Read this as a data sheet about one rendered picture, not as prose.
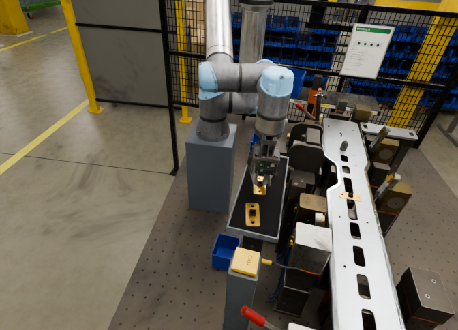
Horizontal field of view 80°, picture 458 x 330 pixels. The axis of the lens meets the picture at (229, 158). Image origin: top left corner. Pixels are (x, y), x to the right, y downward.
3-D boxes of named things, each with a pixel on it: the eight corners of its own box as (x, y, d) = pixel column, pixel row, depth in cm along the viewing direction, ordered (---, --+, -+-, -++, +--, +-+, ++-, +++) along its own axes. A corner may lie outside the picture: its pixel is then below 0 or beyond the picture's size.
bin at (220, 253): (234, 273, 111) (235, 260, 105) (210, 266, 112) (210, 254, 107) (239, 250, 119) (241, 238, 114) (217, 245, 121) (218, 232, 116)
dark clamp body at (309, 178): (294, 248, 122) (314, 185, 99) (268, 242, 124) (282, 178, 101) (295, 235, 128) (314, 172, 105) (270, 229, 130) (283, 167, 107)
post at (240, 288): (242, 353, 89) (257, 283, 62) (220, 346, 90) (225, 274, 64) (247, 328, 95) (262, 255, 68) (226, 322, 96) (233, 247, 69)
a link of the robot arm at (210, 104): (199, 106, 119) (198, 76, 111) (229, 106, 120) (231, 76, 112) (198, 119, 110) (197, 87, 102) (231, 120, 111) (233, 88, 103)
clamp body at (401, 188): (385, 251, 123) (422, 196, 102) (358, 245, 125) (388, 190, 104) (382, 239, 128) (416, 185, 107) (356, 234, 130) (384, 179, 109)
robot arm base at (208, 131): (191, 140, 115) (191, 119, 109) (200, 123, 127) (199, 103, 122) (227, 144, 114) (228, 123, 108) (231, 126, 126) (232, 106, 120)
